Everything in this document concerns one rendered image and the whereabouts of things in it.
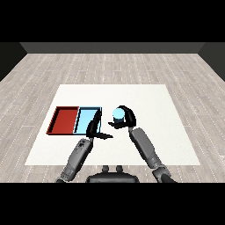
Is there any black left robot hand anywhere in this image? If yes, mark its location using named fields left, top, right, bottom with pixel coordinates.
left=85, top=108, right=114, bottom=140

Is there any dark grey robot body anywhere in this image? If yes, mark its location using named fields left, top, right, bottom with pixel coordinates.
left=85, top=165, right=141, bottom=184

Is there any light blue shallow open box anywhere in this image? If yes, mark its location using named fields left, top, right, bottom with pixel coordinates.
left=72, top=106, right=103, bottom=136

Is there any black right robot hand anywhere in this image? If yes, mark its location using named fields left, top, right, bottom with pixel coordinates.
left=107, top=105, right=137, bottom=130

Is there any red shallow open box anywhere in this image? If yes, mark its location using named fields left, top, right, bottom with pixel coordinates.
left=46, top=105, right=81, bottom=136

